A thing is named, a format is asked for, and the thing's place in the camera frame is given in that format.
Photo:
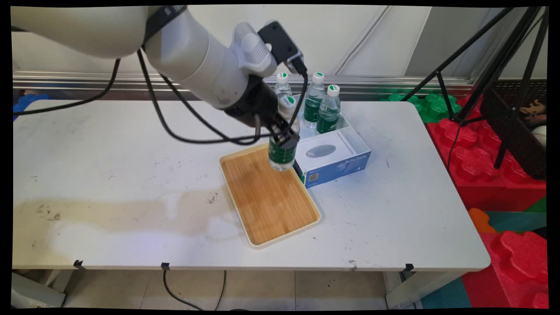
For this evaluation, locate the brown toy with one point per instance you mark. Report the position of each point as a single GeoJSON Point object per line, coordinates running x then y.
{"type": "Point", "coordinates": [534, 111]}

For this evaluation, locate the green foam block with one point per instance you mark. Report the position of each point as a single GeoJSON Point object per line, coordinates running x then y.
{"type": "Point", "coordinates": [433, 107]}

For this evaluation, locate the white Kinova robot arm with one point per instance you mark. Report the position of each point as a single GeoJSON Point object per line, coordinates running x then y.
{"type": "Point", "coordinates": [192, 52]}

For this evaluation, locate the black mesh basket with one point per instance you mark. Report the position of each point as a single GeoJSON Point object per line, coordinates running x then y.
{"type": "Point", "coordinates": [520, 140]}

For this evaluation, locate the white baseball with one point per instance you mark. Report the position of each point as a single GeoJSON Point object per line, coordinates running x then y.
{"type": "Point", "coordinates": [540, 134]}

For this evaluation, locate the white table leg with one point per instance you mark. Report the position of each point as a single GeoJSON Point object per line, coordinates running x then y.
{"type": "Point", "coordinates": [420, 288]}

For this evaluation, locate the green label water bottle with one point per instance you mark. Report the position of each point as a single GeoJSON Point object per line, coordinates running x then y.
{"type": "Point", "coordinates": [328, 116]}
{"type": "Point", "coordinates": [313, 103]}
{"type": "Point", "coordinates": [283, 86]}
{"type": "Point", "coordinates": [280, 157]}

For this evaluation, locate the small red foam block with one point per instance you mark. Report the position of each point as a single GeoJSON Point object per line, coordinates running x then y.
{"type": "Point", "coordinates": [516, 271]}

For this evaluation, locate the metal wall rail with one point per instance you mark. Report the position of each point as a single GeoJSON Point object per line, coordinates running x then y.
{"type": "Point", "coordinates": [131, 81]}

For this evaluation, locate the large red foam block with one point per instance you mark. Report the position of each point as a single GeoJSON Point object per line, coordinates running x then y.
{"type": "Point", "coordinates": [477, 162]}

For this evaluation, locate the black tripod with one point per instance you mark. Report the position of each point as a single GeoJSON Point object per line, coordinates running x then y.
{"type": "Point", "coordinates": [503, 52]}

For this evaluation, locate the orange foam piece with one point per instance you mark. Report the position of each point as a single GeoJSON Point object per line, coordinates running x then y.
{"type": "Point", "coordinates": [480, 221]}

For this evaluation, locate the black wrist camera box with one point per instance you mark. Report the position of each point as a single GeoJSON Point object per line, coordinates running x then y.
{"type": "Point", "coordinates": [280, 41]}

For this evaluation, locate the teal foam mat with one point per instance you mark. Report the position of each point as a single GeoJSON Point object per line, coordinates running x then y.
{"type": "Point", "coordinates": [516, 221]}

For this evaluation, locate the blue foam piece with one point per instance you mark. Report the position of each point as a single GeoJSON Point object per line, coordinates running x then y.
{"type": "Point", "coordinates": [27, 104]}

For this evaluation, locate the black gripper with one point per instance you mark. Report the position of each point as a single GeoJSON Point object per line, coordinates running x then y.
{"type": "Point", "coordinates": [253, 105]}

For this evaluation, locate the blue white cardboard box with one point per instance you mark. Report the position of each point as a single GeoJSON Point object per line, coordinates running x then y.
{"type": "Point", "coordinates": [341, 168]}

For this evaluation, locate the wooden tray with cream rim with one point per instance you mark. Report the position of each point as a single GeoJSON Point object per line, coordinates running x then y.
{"type": "Point", "coordinates": [267, 197]}

